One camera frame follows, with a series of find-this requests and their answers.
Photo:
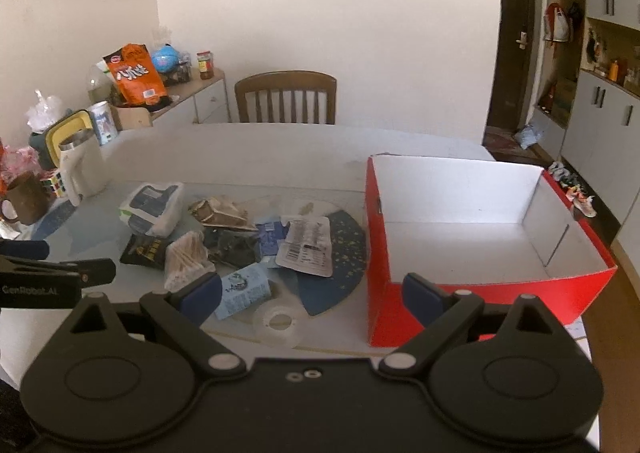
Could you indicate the dark wooden door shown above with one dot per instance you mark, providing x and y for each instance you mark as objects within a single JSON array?
[{"x": 512, "y": 58}]

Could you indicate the pink plastic wrapper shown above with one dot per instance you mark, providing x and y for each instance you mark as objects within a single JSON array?
[{"x": 17, "y": 160}]

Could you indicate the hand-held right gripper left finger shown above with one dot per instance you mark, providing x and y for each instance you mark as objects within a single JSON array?
[{"x": 200, "y": 295}]

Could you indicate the white mug with blue print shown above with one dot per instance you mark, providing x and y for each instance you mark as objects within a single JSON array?
[{"x": 102, "y": 123}]

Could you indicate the light blue small box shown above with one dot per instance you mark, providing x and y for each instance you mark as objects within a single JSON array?
[{"x": 245, "y": 288}]

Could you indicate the black packet with yellow print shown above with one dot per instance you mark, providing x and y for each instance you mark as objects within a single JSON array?
[{"x": 145, "y": 250}]

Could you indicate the white wardrobe cabinet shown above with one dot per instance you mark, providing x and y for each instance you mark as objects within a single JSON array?
[{"x": 610, "y": 118}]

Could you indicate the orange bottle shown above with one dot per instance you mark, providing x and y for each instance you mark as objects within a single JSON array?
[{"x": 614, "y": 70}]

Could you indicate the blue globe ball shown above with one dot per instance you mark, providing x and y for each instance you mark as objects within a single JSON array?
[{"x": 165, "y": 59}]

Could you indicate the white desktop table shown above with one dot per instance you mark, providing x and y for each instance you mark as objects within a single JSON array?
[{"x": 300, "y": 148}]

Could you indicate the white sideboard cabinet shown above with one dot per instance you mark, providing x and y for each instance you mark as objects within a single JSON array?
[{"x": 210, "y": 103}]

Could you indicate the white pitcher with steel lid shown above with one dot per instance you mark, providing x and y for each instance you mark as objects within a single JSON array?
[{"x": 82, "y": 173}]

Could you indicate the puzzle cube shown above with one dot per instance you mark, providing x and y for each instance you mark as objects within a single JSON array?
[{"x": 55, "y": 184}]

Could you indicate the clear tape roll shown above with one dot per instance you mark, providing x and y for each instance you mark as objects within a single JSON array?
[{"x": 260, "y": 320}]

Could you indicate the row of shoes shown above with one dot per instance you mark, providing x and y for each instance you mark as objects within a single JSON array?
[{"x": 580, "y": 198}]

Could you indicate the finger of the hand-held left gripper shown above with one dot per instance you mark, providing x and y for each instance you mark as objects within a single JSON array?
[
  {"x": 95, "y": 270},
  {"x": 25, "y": 249}
]

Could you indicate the red cardboard box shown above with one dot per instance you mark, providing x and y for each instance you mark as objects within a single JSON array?
[{"x": 385, "y": 283}]

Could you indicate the brown cardboard box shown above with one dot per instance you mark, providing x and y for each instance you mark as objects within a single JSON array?
[{"x": 132, "y": 119}]

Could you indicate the red and white hanging bag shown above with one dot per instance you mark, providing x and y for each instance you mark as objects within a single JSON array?
[{"x": 559, "y": 23}]

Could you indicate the bag of black screws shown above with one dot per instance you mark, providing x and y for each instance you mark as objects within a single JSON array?
[{"x": 230, "y": 245}]

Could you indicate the light blue bag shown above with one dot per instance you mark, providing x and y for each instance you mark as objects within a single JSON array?
[{"x": 529, "y": 135}]

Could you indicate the wooden chair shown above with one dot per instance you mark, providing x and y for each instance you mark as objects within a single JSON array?
[{"x": 285, "y": 82}]

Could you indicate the clear glass dome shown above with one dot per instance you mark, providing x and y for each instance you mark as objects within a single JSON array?
[{"x": 97, "y": 85}]

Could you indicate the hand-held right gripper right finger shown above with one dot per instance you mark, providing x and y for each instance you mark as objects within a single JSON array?
[{"x": 422, "y": 298}]

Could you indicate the red-lidded jar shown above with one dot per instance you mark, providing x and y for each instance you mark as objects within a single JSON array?
[{"x": 205, "y": 65}]

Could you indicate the clear packet with white label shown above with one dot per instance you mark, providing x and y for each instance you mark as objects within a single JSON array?
[{"x": 306, "y": 245}]

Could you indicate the patterned doormat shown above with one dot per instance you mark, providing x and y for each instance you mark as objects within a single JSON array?
[{"x": 500, "y": 143}]

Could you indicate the brown mug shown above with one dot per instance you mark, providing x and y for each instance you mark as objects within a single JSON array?
[{"x": 25, "y": 200}]

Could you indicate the cotton swabs pack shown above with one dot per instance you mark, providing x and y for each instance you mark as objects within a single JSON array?
[{"x": 185, "y": 258}]

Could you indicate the blue packet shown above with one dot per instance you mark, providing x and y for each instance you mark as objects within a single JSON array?
[{"x": 269, "y": 238}]

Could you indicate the yellow-rimmed dark container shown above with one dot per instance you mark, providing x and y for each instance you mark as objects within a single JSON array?
[{"x": 55, "y": 138}]

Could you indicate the clear plastic bag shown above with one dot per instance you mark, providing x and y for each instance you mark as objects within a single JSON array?
[{"x": 42, "y": 110}]

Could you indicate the brown foil packet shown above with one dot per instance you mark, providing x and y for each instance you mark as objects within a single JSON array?
[{"x": 220, "y": 213}]

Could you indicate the white wet wipes pack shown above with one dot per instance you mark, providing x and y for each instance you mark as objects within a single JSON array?
[{"x": 150, "y": 208}]

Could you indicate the orange snack bag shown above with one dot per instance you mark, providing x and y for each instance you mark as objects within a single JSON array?
[{"x": 137, "y": 78}]

